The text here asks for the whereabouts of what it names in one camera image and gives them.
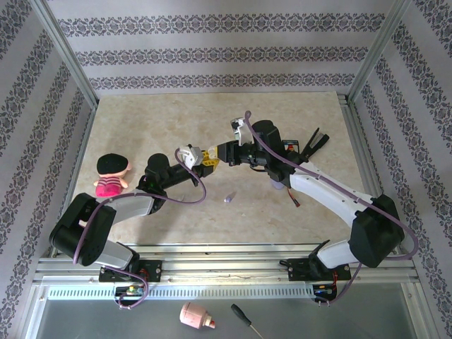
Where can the pink doll with black hat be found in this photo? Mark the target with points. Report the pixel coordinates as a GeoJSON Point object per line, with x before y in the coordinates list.
{"type": "Point", "coordinates": [111, 169]}

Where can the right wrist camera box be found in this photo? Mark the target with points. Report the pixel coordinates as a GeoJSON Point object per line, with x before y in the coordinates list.
{"type": "Point", "coordinates": [242, 132]}

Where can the black battery pack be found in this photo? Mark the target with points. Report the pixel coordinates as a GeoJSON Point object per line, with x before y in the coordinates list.
{"type": "Point", "coordinates": [291, 144]}

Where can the left robot arm black grey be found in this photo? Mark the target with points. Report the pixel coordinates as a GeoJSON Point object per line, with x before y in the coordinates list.
{"type": "Point", "coordinates": [88, 229]}

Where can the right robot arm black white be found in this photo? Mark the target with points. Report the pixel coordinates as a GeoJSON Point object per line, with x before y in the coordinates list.
{"type": "Point", "coordinates": [374, 233]}

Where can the purple earbud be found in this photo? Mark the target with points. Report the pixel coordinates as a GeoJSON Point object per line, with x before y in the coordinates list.
{"type": "Point", "coordinates": [228, 199]}

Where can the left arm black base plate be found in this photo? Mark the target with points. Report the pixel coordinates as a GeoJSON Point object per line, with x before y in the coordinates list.
{"type": "Point", "coordinates": [153, 270]}

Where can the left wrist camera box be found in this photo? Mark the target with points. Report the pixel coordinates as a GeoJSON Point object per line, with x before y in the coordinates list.
{"type": "Point", "coordinates": [189, 153]}

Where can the pink plastic bottle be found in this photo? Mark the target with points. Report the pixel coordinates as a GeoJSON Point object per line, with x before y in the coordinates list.
{"type": "Point", "coordinates": [192, 315]}

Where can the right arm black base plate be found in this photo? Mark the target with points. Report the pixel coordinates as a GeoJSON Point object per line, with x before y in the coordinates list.
{"type": "Point", "coordinates": [298, 270]}

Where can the aluminium mounting rail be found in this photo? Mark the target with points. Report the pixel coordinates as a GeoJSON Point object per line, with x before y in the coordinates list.
{"type": "Point", "coordinates": [226, 268]}

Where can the purple charging case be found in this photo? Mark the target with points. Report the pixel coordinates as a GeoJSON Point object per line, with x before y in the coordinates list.
{"type": "Point", "coordinates": [277, 185]}

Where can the aluminium frame post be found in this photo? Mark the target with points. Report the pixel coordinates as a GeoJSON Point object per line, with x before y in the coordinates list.
{"type": "Point", "coordinates": [63, 53]}
{"type": "Point", "coordinates": [379, 49]}

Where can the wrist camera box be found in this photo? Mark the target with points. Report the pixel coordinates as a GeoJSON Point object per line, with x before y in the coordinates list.
{"type": "Point", "coordinates": [242, 132]}
{"type": "Point", "coordinates": [189, 153]}

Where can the small circuit board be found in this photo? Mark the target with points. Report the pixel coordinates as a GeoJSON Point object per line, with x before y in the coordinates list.
{"type": "Point", "coordinates": [132, 290]}
{"type": "Point", "coordinates": [325, 290]}

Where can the black hair clip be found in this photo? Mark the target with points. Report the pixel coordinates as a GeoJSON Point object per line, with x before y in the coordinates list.
{"type": "Point", "coordinates": [318, 141]}

